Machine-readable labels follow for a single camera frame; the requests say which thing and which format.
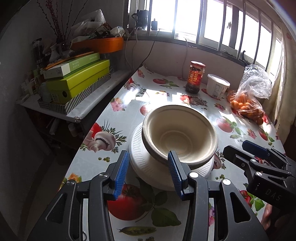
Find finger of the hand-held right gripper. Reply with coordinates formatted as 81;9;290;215
242;140;296;173
223;145;292;184

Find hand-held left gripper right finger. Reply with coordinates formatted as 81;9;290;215
168;150;270;241

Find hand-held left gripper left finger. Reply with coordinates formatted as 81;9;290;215
26;150;130;241

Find person's right hand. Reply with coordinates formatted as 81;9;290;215
261;203;278;231

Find clear plastic bag of oranges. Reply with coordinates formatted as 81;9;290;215
227;64;272;126

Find white lidded tub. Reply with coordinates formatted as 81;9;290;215
206;74;230;99

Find grey side table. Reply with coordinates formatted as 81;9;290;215
16;70;137;123

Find vegetable print tablecloth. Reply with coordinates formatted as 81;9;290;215
59;65;286;241

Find heart print curtain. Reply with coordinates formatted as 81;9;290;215
266;14;292;126

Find red label sauce jar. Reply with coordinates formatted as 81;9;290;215
185;61;206;94

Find white and green flat box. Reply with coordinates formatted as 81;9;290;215
43;52;101;79

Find barred window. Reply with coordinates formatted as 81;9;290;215
127;0;287;77

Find orange tray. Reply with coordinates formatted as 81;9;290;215
70;37;125;54

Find crumpled white plastic bags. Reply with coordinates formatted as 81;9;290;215
70;9;126;43

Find dark appliance on windowsill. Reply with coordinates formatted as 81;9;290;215
132;9;149;30

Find dried flower branches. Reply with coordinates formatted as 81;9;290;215
37;0;77;44

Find dark power cable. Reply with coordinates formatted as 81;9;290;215
125;28;162;70

